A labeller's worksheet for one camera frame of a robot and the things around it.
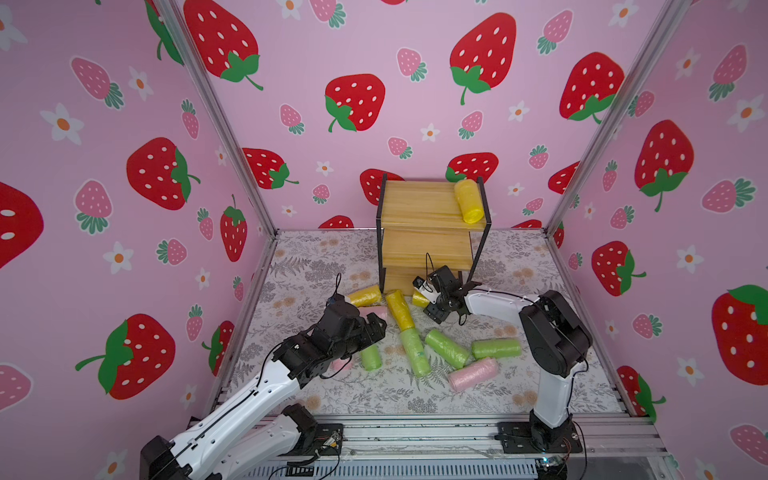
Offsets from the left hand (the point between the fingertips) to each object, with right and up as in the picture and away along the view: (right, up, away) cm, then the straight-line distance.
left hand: (380, 329), depth 76 cm
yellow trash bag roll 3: (+11, +5, +20) cm, 24 cm away
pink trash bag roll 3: (+27, -14, +6) cm, 31 cm away
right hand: (+19, +4, +23) cm, 30 cm away
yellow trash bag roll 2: (+5, +2, +19) cm, 20 cm away
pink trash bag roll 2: (-7, -2, -19) cm, 21 cm away
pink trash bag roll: (-1, +1, +18) cm, 18 cm away
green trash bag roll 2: (+10, -9, +10) cm, 17 cm away
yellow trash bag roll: (-6, +5, +22) cm, 23 cm away
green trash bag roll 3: (+19, -8, +10) cm, 23 cm away
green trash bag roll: (-3, -11, +9) cm, 14 cm away
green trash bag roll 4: (+33, -8, +9) cm, 35 cm away
